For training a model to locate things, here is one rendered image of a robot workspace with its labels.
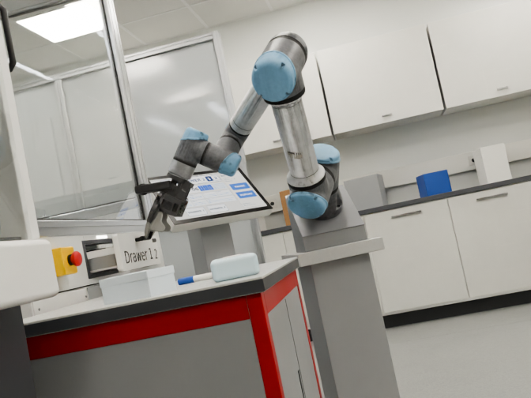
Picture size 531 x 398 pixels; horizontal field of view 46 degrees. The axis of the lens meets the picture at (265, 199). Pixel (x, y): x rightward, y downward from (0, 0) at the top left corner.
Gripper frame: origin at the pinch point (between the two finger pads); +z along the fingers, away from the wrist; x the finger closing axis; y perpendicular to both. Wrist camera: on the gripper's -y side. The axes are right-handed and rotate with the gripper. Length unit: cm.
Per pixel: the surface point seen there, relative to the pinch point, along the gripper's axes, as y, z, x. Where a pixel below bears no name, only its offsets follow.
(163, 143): -64, -25, 163
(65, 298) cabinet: -4.1, 19.9, -30.1
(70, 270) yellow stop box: -4.4, 11.6, -33.7
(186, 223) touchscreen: -8, 0, 67
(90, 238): -13.0, 7.3, -8.4
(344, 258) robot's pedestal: 58, -16, 16
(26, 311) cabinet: -5, 22, -47
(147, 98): -84, -46, 163
